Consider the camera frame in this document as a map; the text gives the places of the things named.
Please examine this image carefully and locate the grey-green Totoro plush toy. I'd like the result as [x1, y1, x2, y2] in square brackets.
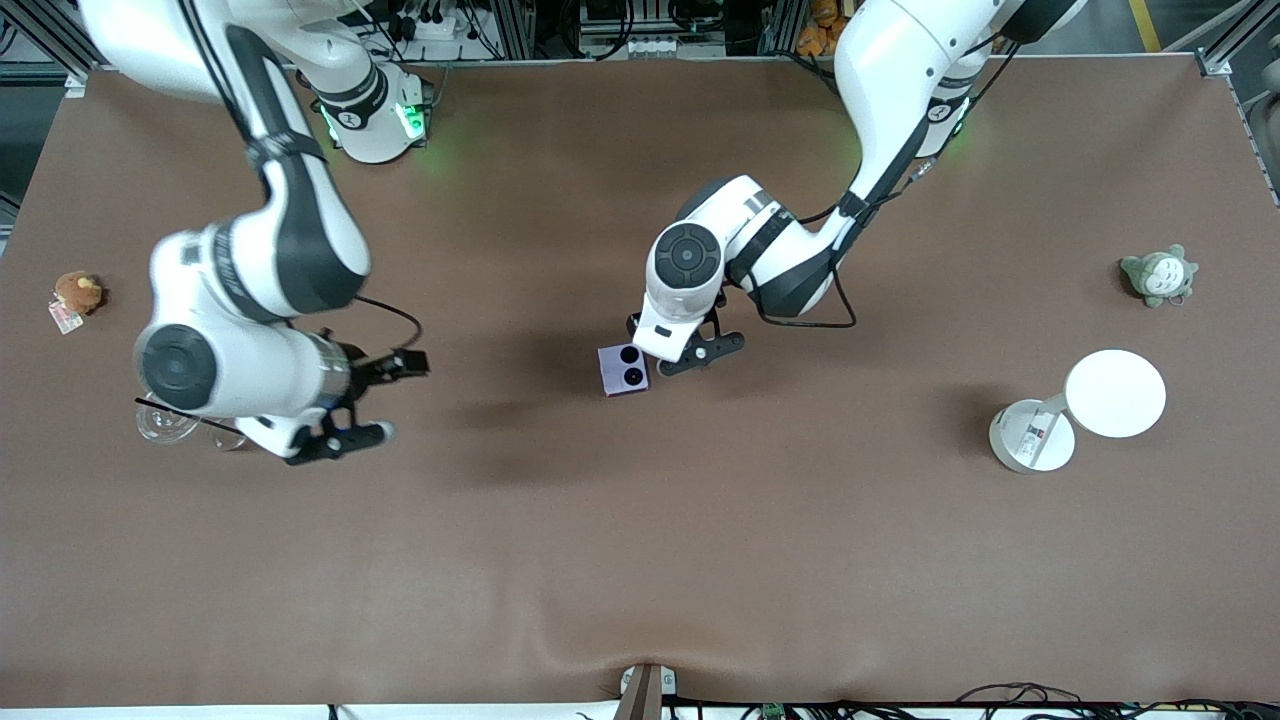
[1119, 244, 1199, 309]

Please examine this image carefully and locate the brown plush toy with tag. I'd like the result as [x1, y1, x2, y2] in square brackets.
[52, 271, 106, 336]

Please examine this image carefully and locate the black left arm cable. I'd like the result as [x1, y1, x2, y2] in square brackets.
[735, 30, 1026, 331]

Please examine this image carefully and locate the thin black rod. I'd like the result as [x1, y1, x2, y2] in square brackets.
[134, 398, 247, 435]

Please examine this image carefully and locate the black looped floor cable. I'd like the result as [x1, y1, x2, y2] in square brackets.
[955, 683, 1086, 707]

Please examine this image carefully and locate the aluminium frame profile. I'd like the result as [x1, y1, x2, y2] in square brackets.
[1165, 0, 1280, 211]
[0, 0, 86, 98]

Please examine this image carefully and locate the metal table edge bracket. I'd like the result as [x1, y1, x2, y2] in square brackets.
[618, 663, 678, 720]

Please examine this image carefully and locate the white power strip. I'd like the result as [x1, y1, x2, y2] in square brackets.
[385, 10, 486, 43]

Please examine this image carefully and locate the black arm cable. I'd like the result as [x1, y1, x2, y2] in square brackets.
[735, 30, 1026, 331]
[352, 293, 425, 351]

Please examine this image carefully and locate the orange plush toy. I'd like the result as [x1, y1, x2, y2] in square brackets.
[795, 0, 843, 56]

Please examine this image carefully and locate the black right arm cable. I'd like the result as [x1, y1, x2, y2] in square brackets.
[352, 293, 425, 351]

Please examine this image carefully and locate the clear wine glass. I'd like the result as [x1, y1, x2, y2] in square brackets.
[135, 392, 251, 453]

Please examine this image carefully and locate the white round desk lamp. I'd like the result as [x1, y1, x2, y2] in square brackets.
[989, 349, 1168, 474]

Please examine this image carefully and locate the purple box with black dots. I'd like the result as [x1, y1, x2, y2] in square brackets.
[598, 343, 651, 398]

